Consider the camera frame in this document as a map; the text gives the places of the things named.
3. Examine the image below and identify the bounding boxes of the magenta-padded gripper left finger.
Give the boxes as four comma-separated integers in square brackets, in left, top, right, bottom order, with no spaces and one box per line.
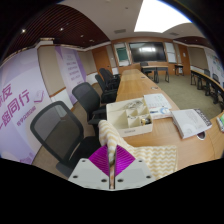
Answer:
[68,144,111,191]

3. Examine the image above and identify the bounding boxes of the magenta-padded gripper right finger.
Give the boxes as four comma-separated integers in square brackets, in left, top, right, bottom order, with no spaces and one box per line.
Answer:
[114,144,157,191]

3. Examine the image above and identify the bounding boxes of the cream yellow zigzag towel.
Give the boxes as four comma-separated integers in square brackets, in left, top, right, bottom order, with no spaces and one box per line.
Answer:
[97,119,178,181]

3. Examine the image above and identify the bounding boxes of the white divided organizer box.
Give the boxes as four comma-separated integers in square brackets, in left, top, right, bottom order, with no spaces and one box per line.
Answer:
[105,97,154,138]

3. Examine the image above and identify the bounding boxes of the black mesh office chair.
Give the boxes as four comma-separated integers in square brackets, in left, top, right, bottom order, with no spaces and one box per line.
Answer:
[29,100,101,178]
[71,81,108,126]

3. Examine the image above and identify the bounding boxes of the white printed paper sheets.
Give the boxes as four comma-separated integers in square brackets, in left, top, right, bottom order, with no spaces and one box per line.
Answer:
[143,93,173,120]

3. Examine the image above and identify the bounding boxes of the flat white cardboard box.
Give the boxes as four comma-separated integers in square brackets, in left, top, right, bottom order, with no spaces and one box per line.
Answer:
[170,108,213,140]

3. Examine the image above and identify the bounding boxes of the row of black office chairs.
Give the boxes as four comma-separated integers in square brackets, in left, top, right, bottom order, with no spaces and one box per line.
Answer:
[94,67,122,104]

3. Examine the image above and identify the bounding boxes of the dark-legged wooden desk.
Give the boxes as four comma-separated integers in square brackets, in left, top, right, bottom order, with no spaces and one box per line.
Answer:
[139,64,170,84]

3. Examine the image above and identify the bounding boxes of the small dark side table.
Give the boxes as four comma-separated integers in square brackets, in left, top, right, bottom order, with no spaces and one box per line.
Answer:
[173,63,185,76]

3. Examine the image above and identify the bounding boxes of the group of black chairs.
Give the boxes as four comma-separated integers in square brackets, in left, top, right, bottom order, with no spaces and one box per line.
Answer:
[189,68,224,111]

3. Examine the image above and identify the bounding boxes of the large ceiling light panel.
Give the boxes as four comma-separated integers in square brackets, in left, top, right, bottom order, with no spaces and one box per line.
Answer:
[133,0,193,34]

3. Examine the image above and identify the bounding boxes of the green-tinted wall whiteboard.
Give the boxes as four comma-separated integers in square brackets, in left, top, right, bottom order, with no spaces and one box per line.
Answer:
[114,42,130,67]

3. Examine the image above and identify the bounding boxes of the large black wall screen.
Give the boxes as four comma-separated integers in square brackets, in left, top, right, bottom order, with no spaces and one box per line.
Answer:
[129,41,167,63]

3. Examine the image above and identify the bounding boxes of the white wall whiteboard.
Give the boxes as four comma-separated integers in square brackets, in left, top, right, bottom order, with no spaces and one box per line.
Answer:
[164,42,178,64]

